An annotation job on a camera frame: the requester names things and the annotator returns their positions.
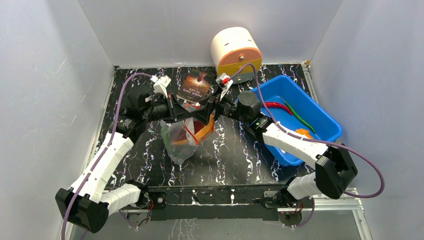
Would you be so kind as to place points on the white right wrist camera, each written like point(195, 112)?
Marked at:
point(224, 81)

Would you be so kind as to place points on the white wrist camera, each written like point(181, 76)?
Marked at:
point(224, 81)
point(160, 85)

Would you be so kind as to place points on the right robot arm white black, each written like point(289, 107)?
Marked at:
point(333, 166)

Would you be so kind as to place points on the round white drawer cabinet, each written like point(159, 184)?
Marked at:
point(231, 49)

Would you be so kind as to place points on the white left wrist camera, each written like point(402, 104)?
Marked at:
point(160, 85)

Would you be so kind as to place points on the green toy pepper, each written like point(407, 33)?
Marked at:
point(167, 141)

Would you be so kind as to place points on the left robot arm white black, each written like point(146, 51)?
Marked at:
point(106, 159)

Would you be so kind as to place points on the dark paperback book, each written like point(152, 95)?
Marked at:
point(195, 87)

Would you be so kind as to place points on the dark red sweet potato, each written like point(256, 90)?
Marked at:
point(192, 132)

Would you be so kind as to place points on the aluminium front rail frame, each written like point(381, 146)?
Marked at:
point(233, 202)

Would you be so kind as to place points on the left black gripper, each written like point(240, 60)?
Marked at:
point(162, 99)

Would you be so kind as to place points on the red toy chili pepper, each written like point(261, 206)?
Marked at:
point(277, 105)

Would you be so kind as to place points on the orange toy squash slice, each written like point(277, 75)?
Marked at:
point(210, 127)

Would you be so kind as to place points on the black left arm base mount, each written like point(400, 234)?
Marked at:
point(138, 199)

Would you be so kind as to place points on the clear zip bag orange zipper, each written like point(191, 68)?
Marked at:
point(178, 154)

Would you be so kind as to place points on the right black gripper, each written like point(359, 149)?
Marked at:
point(216, 108)

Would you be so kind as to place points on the blue plastic bin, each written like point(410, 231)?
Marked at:
point(311, 109)

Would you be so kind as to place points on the long thin green bean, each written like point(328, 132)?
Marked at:
point(298, 117)

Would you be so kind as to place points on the orange bumpy toy food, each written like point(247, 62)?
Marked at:
point(304, 132)

